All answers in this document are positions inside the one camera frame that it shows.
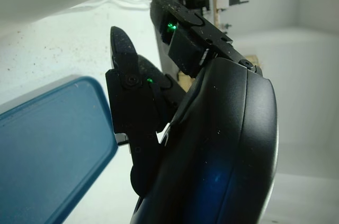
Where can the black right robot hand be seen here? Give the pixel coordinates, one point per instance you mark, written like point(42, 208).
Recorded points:
point(225, 134)

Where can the blue plastic tray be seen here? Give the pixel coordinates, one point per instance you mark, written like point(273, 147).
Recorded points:
point(53, 150)

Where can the wooden crate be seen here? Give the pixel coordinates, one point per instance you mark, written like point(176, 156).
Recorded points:
point(184, 81)

